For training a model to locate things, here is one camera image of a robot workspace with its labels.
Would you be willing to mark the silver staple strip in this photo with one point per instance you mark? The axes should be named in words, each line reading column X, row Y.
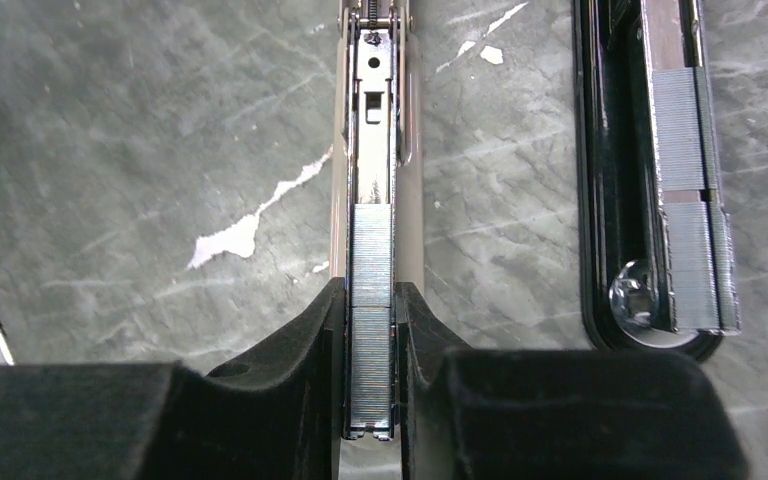
column 685, row 150
column 371, row 371
column 703, row 295

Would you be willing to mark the beige black stapler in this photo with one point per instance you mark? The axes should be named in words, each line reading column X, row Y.
column 376, row 149

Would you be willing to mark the small white staple piece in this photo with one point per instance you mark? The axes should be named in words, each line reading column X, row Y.
column 372, row 256

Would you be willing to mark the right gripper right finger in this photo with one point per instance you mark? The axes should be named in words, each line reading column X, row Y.
column 472, row 413

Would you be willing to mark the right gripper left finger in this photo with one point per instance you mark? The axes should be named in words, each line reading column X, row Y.
column 269, row 413

